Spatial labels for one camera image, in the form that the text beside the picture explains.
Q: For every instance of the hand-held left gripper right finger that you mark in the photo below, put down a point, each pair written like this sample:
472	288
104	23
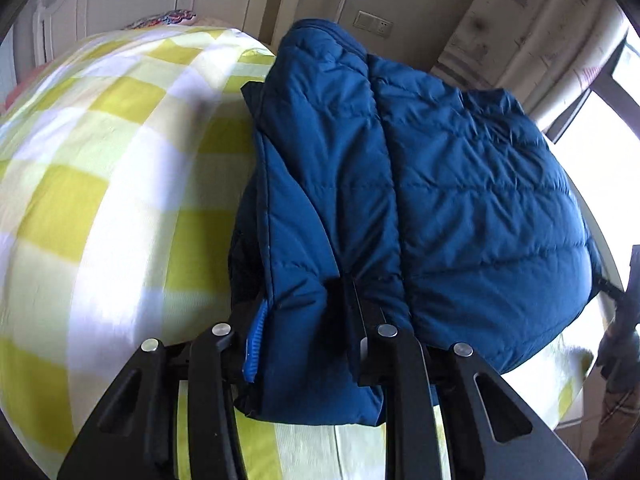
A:
380	355

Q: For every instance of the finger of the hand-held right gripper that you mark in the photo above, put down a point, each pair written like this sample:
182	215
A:
636	285

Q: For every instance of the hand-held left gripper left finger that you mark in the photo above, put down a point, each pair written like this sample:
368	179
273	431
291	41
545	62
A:
256	345

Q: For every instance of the blue quilted puffer jacket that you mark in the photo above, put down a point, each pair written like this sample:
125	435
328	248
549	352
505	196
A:
425	185

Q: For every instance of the dark framed window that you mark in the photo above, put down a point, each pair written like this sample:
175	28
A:
615	160

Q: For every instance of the yellow white checkered bedsheet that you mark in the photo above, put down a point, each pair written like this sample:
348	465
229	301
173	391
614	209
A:
100	185

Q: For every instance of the printed sailboat curtain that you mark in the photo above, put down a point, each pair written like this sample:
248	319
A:
525	25

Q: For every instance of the colourful patterned pillow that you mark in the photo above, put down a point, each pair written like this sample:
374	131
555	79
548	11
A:
165	19

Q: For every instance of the beige wall outlet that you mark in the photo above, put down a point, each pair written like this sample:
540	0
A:
372	22

